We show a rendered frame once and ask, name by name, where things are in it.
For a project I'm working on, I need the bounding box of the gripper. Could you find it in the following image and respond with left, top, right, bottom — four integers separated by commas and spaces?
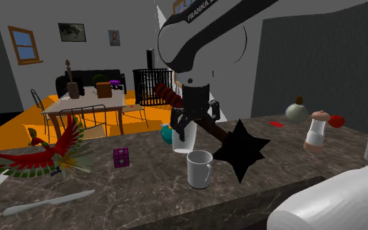
170, 83, 222, 143

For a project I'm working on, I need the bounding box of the white tumbler cup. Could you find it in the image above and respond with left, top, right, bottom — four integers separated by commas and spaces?
171, 120, 198, 154

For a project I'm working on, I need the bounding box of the teal round vase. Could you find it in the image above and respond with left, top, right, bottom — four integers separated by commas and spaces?
160, 123, 174, 145

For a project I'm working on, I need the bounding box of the white mug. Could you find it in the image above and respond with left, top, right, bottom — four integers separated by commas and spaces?
186, 150, 214, 189

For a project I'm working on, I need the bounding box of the black barred crib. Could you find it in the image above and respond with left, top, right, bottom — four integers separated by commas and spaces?
132, 68, 175, 107

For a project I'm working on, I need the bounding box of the black tall speaker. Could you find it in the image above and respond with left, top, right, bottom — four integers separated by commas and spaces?
145, 48, 156, 70

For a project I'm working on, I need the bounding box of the purple puzzle cube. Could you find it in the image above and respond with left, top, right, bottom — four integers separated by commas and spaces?
112, 147, 131, 169

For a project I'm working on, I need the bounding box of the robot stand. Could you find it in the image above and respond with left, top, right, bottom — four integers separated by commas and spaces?
128, 174, 328, 230

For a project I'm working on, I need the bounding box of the grey round bottle, brown cork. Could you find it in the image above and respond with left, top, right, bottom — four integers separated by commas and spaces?
284, 96, 309, 123

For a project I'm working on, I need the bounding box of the brown framed window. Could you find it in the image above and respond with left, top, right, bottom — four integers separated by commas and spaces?
172, 0, 198, 16
7, 25, 44, 67

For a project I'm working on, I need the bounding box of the wooden dining table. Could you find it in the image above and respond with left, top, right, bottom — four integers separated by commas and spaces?
41, 59, 127, 142

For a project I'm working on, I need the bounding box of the black sofa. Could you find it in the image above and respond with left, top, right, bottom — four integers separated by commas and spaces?
55, 69, 127, 99

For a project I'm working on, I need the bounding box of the white and tan grinder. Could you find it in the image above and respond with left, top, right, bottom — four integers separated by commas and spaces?
303, 110, 331, 154

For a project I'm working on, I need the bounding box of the red apple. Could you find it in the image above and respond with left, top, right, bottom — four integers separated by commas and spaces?
327, 115, 346, 129

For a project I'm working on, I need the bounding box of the red bird figure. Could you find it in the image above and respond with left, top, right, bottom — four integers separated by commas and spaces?
0, 114, 96, 180

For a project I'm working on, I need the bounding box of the grey table knife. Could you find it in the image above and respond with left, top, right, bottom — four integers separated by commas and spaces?
3, 189, 96, 217

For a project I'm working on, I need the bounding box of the black spiked mace, red handle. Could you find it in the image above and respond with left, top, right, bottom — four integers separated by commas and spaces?
153, 83, 271, 185

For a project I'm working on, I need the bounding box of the wire frame chair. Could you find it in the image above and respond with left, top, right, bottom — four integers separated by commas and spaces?
120, 82, 150, 129
30, 88, 52, 135
58, 104, 109, 140

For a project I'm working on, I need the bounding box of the small portrait wall picture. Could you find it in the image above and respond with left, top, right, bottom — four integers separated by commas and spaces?
108, 29, 122, 47

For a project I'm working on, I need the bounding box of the dark landscape wall picture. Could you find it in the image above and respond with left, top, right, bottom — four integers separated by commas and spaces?
58, 22, 88, 43

